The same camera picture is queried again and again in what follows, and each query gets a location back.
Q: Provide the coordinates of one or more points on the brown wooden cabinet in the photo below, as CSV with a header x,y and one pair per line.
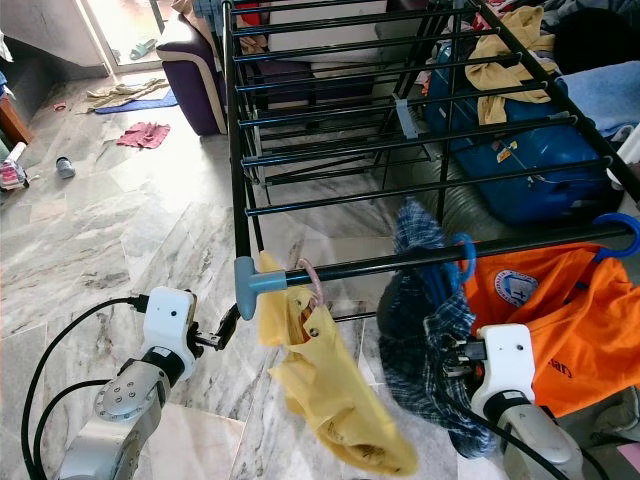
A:
x,y
15,118

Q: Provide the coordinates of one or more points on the blue floor mat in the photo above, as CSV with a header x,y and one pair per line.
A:
x,y
155,102

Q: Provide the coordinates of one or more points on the blue suitcase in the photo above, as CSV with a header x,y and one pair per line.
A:
x,y
550,175

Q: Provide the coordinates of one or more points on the beige cloth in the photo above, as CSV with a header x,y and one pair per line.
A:
x,y
120,92

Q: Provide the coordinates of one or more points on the yellow shirt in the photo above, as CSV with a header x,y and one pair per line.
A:
x,y
335,400

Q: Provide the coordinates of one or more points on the pink white shoe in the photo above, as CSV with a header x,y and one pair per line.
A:
x,y
12,172

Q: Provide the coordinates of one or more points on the small grey can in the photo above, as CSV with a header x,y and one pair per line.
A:
x,y
65,167

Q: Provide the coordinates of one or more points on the brown cloth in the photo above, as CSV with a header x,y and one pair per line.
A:
x,y
195,15

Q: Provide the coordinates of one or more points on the blue plastic clothes hanger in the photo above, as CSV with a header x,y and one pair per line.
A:
x,y
470,258
622,220

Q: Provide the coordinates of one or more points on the mustard yellow garment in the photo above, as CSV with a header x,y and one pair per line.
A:
x,y
510,65

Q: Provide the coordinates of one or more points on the purple armchair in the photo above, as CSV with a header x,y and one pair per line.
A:
x,y
190,90

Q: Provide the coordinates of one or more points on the black metal drying rack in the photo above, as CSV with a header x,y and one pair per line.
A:
x,y
410,262

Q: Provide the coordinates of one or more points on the pale green sandal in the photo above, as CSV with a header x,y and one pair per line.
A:
x,y
143,49

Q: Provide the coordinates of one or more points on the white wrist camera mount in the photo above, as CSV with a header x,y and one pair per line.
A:
x,y
505,358
168,318

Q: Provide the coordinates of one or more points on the orange shirt with emblem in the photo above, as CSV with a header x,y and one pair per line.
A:
x,y
580,330

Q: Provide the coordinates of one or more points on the blue plaid shirt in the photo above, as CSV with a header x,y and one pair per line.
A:
x,y
410,350

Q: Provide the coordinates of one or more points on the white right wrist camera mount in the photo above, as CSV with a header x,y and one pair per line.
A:
x,y
505,358

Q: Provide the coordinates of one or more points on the light blue cloth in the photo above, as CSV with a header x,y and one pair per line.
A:
x,y
600,100

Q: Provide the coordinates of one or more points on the pink clothes hanger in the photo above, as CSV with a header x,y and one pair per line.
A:
x,y
318,285

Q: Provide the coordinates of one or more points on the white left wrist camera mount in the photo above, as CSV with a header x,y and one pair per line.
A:
x,y
168,318

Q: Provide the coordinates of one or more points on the pink mat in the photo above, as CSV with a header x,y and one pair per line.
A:
x,y
630,458

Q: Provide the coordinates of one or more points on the red cloth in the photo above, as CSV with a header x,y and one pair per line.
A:
x,y
143,136

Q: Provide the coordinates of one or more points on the black garment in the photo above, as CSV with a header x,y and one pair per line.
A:
x,y
595,40

